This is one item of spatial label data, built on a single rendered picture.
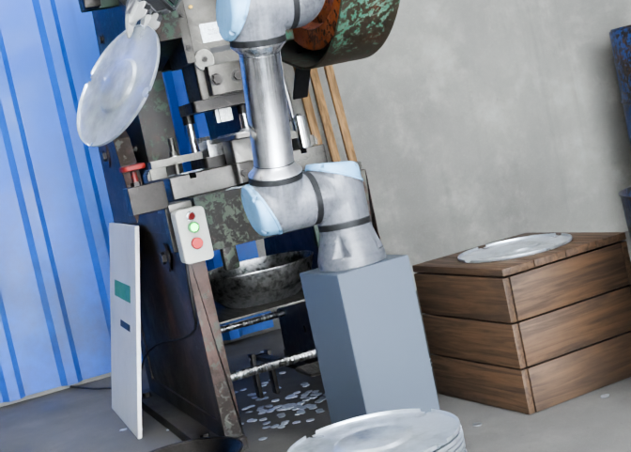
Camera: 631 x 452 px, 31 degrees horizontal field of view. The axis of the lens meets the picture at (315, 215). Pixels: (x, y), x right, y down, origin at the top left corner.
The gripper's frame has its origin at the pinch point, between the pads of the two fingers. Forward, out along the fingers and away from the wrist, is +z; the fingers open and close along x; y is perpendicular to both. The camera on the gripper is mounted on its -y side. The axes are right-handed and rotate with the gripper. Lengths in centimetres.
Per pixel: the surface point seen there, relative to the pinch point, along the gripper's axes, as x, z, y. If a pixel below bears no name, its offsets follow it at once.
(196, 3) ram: 28, -44, -28
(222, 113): 53, -26, -32
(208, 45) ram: 37, -36, -27
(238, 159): 55, -9, -20
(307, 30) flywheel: 64, -63, -23
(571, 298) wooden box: 104, 10, 57
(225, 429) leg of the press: 84, 55, -20
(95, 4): 14, -38, -52
